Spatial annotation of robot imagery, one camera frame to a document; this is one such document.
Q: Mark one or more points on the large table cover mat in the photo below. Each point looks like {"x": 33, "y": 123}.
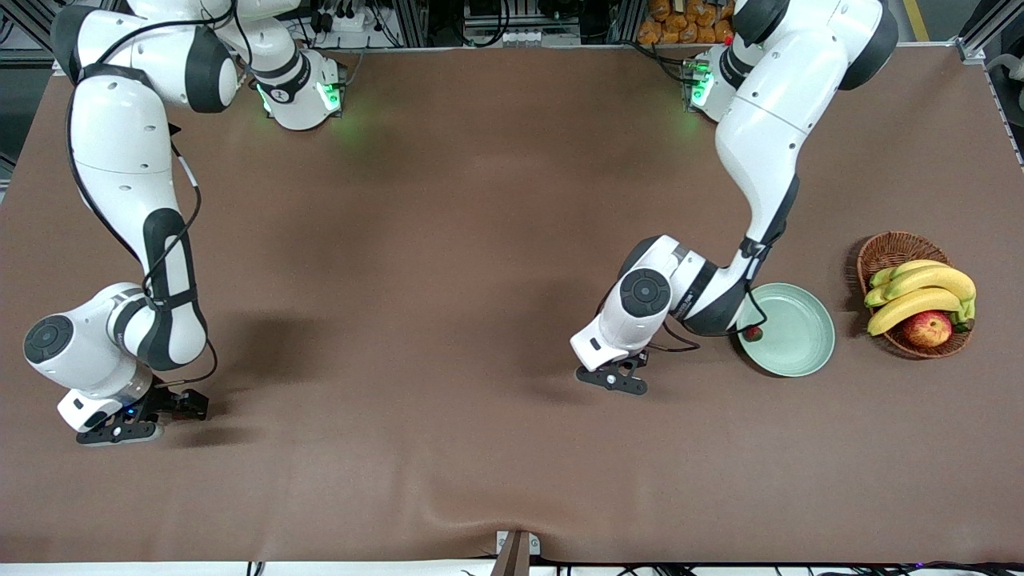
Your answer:
{"x": 440, "y": 240}

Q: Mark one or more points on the greenish yellow banana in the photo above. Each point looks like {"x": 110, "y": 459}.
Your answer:
{"x": 916, "y": 266}
{"x": 874, "y": 298}

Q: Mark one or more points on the orange bread roll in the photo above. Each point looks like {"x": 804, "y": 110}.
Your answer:
{"x": 688, "y": 32}
{"x": 722, "y": 30}
{"x": 660, "y": 8}
{"x": 649, "y": 32}
{"x": 694, "y": 10}

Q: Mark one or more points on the pale green round plate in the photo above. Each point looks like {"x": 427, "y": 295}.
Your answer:
{"x": 792, "y": 336}

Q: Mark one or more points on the brown wicker basket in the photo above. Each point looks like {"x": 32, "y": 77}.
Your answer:
{"x": 888, "y": 252}

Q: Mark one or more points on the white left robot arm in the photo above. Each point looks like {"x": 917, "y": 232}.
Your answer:
{"x": 768, "y": 120}

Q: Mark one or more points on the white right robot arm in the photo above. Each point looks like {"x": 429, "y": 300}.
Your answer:
{"x": 120, "y": 160}

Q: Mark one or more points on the white power strip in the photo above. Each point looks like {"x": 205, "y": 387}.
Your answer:
{"x": 352, "y": 20}

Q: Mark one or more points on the red yellow apple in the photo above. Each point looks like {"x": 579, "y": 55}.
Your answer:
{"x": 927, "y": 329}

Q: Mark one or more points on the aluminium frame profile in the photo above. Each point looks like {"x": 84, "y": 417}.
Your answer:
{"x": 980, "y": 40}

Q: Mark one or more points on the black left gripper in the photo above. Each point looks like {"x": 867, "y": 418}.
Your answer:
{"x": 641, "y": 362}

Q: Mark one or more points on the red strawberry large green calyx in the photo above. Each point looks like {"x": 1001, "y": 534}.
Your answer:
{"x": 753, "y": 333}

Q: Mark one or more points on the grey metal camera bracket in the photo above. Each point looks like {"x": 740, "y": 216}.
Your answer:
{"x": 516, "y": 552}

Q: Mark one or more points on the long yellow banana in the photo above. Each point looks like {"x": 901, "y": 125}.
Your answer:
{"x": 936, "y": 280}
{"x": 912, "y": 306}

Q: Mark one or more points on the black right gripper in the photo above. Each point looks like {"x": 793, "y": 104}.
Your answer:
{"x": 170, "y": 401}

